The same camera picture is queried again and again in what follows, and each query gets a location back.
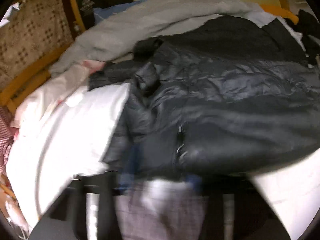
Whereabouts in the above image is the orange pillow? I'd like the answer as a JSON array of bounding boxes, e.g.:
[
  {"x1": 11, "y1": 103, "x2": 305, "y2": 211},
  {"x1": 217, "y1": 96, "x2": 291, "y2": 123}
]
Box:
[{"x1": 260, "y1": 4, "x2": 299, "y2": 24}]

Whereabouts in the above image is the wooden bed frame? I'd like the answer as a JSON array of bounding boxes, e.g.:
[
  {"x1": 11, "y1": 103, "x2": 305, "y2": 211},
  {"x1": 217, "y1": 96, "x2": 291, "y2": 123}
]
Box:
[{"x1": 1, "y1": 0, "x2": 86, "y2": 114}]

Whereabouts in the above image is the light grey fleece blanket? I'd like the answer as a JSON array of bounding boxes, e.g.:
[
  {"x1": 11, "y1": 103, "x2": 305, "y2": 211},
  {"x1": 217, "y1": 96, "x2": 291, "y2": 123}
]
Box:
[{"x1": 49, "y1": 0, "x2": 275, "y2": 75}]

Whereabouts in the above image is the black puffer down jacket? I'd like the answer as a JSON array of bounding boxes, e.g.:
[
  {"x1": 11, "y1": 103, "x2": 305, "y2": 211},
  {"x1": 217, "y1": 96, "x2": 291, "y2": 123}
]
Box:
[{"x1": 89, "y1": 15, "x2": 319, "y2": 178}]

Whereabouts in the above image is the pink white bedsheet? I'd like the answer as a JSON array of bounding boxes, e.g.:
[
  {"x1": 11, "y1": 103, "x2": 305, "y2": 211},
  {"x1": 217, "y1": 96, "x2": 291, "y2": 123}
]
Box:
[{"x1": 10, "y1": 60, "x2": 105, "y2": 136}]

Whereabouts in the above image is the patterned beige hanging cloth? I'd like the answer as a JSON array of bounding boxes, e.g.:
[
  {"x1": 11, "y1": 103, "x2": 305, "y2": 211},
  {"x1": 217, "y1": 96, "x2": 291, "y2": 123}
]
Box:
[{"x1": 1, "y1": 0, "x2": 73, "y2": 89}]

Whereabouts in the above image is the white pillow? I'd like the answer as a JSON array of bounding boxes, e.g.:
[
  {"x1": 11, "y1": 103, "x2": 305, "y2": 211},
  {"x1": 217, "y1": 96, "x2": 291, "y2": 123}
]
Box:
[{"x1": 7, "y1": 83, "x2": 130, "y2": 229}]

